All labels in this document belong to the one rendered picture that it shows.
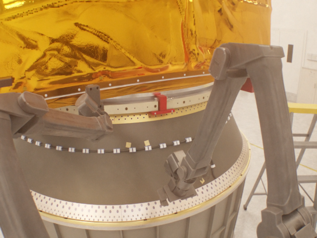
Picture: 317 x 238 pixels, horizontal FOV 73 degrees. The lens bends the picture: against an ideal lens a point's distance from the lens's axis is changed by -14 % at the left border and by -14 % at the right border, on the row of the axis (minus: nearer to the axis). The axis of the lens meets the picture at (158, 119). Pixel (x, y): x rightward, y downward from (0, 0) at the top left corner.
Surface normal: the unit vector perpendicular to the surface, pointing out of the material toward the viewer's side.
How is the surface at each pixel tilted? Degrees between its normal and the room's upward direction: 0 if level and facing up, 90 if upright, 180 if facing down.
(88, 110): 102
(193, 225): 90
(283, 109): 67
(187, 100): 90
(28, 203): 57
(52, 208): 43
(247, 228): 0
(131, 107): 90
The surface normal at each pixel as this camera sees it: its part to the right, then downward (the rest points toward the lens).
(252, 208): 0.00, -0.94
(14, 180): 0.81, -0.55
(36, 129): 0.51, 0.83
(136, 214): 0.13, -0.46
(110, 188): 0.08, -0.14
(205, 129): -0.87, 0.18
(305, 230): 0.22, -0.66
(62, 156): -0.18, -0.14
